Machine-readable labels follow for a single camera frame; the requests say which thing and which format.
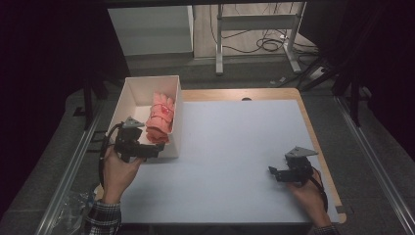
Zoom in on black stand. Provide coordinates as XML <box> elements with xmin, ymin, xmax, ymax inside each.
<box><xmin>332</xmin><ymin>63</ymin><xmax>374</xmax><ymax>128</ymax></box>
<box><xmin>72</xmin><ymin>77</ymin><xmax>110</xmax><ymax>131</ymax></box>

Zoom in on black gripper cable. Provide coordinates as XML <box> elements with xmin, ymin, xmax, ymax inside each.
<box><xmin>98</xmin><ymin>122</ymin><xmax>122</xmax><ymax>189</ymax></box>
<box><xmin>309</xmin><ymin>166</ymin><xmax>330</xmax><ymax>213</ymax></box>

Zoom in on person's right hand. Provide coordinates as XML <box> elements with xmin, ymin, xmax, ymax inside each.
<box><xmin>287</xmin><ymin>171</ymin><xmax>332</xmax><ymax>229</ymax></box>

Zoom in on person's left hand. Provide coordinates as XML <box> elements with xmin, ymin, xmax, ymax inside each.
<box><xmin>102</xmin><ymin>146</ymin><xmax>145</xmax><ymax>206</ymax></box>

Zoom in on aluminium rail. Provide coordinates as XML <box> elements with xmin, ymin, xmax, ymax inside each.
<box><xmin>335</xmin><ymin>96</ymin><xmax>415</xmax><ymax>235</ymax></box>
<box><xmin>34</xmin><ymin>106</ymin><xmax>103</xmax><ymax>235</ymax></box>

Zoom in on clear plastic bag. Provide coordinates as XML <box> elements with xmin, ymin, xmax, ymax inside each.
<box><xmin>58</xmin><ymin>186</ymin><xmax>99</xmax><ymax>235</ymax></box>

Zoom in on white cabinet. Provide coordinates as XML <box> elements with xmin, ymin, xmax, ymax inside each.
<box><xmin>107</xmin><ymin>4</ymin><xmax>196</xmax><ymax>57</ymax></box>

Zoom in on pale grey table mat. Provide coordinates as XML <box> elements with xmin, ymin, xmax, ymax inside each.
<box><xmin>120</xmin><ymin>99</ymin><xmax>341</xmax><ymax>225</ymax></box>

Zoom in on pink glove with red mark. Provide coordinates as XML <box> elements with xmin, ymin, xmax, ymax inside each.
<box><xmin>145</xmin><ymin>92</ymin><xmax>176</xmax><ymax>135</ymax></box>

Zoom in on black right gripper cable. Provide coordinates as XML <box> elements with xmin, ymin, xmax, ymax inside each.
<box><xmin>309</xmin><ymin>166</ymin><xmax>330</xmax><ymax>213</ymax></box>

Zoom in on black floor cables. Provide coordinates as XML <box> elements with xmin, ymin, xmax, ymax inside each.
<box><xmin>224</xmin><ymin>28</ymin><xmax>320</xmax><ymax>56</ymax></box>

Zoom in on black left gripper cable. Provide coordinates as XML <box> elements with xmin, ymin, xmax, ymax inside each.
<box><xmin>98</xmin><ymin>122</ymin><xmax>122</xmax><ymax>189</ymax></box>

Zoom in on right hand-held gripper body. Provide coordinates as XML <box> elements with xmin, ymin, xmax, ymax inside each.
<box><xmin>284</xmin><ymin>146</ymin><xmax>319</xmax><ymax>188</ymax></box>

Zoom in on white cardboard box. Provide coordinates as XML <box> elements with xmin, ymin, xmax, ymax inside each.
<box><xmin>106</xmin><ymin>75</ymin><xmax>183</xmax><ymax>165</ymax></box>

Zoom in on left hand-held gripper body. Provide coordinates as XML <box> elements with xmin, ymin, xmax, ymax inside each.
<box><xmin>114</xmin><ymin>116</ymin><xmax>146</xmax><ymax>163</ymax></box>

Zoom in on grey metal desk frame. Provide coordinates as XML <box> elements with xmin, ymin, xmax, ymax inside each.
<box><xmin>214</xmin><ymin>1</ymin><xmax>308</xmax><ymax>76</ymax></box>

